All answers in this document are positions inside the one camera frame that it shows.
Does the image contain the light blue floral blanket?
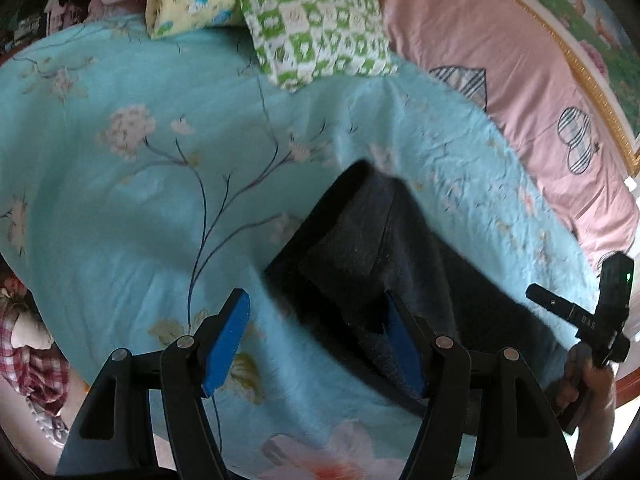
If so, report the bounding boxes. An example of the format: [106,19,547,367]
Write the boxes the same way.
[0,12,601,480]

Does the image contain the dark printed cloth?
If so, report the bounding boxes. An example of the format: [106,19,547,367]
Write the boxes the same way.
[0,0,101,58]

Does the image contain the dark grey pants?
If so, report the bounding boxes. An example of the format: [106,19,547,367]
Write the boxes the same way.
[264,159,576,423]

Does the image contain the person's right forearm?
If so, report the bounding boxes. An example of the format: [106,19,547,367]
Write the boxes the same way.
[574,405,620,477]

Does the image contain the wooden bed frame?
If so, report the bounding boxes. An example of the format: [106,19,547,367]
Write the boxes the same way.
[614,360,640,413]

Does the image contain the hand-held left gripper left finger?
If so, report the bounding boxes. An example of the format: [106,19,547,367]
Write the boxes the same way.
[55,288,251,480]

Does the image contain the person's right hand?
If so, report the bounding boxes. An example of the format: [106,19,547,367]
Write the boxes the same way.
[544,344,617,413]

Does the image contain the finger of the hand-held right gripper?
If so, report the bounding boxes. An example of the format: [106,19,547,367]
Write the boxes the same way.
[525,283,583,323]

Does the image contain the red white plaid cloth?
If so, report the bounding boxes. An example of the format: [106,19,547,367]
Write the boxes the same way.
[0,302,71,413]

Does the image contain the green white checked pillow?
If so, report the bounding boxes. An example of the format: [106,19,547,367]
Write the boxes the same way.
[234,0,399,94]

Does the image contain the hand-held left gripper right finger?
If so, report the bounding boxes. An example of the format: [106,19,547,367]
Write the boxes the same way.
[384,291,579,480]

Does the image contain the pink quilt with striped hearts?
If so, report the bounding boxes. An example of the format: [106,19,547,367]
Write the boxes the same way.
[376,0,640,273]

